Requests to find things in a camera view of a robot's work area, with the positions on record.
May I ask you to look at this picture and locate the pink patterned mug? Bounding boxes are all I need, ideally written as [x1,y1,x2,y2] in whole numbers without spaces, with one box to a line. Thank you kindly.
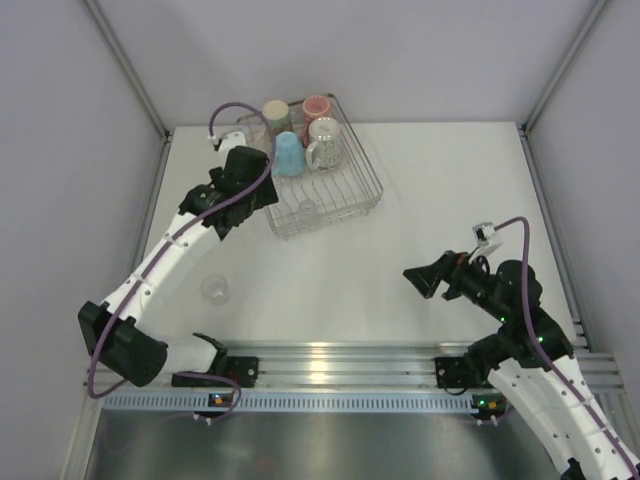
[302,95,331,130]

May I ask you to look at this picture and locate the aluminium mounting rail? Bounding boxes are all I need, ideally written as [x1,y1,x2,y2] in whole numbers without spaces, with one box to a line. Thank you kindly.
[82,339,624,394]

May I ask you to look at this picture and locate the aluminium frame post right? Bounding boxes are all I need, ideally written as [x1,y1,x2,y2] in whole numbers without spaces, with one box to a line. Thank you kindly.
[520,0,615,138]

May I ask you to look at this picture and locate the aluminium frame post left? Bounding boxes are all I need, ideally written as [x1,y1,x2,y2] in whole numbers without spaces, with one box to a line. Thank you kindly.
[79,0,170,142]

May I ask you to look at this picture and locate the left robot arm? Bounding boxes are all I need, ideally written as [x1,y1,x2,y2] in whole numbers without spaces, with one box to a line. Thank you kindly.
[78,146,278,387]

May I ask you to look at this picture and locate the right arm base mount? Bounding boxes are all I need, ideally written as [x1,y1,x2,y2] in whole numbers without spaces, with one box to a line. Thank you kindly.
[434,334,509,395]

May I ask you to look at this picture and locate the wire dish rack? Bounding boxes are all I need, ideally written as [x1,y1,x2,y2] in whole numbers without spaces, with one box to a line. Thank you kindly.
[266,93,383,239]

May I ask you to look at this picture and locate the light blue mug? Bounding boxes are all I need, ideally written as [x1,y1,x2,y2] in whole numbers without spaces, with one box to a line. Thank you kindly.
[273,131,306,177]

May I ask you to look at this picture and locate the cream floral mug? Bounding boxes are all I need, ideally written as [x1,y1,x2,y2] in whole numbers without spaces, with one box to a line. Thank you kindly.
[252,100,294,152]

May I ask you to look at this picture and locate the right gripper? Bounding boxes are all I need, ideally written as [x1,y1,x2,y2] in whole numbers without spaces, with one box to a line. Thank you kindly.
[403,245,512,322]

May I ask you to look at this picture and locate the aluminium frame post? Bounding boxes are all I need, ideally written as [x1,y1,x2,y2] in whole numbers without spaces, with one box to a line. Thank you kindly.
[79,0,170,142]
[520,0,615,138]

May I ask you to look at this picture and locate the clear glass tumbler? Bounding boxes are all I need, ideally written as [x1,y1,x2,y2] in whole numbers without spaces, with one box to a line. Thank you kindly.
[297,199,317,218]
[200,275,231,305]

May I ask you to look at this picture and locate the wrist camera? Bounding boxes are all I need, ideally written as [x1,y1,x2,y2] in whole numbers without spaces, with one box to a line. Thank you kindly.
[470,222,503,261]
[209,130,247,160]

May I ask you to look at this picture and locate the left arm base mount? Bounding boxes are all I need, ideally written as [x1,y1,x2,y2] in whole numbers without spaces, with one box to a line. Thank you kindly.
[171,333,259,388]

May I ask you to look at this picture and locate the slotted cable duct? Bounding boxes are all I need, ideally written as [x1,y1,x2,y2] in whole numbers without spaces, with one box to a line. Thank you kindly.
[103,392,479,414]

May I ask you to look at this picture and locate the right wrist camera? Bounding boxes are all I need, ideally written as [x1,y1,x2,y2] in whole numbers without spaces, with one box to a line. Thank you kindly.
[470,222,503,261]

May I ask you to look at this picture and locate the white mug orange interior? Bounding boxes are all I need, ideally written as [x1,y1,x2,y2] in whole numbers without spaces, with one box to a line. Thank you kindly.
[305,117,343,170]

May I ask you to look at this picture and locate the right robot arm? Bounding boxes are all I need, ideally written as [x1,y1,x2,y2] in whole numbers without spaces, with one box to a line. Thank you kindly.
[403,251,639,479]

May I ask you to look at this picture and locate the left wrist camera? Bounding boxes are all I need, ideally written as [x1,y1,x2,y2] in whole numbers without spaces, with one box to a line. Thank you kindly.
[209,130,247,160]

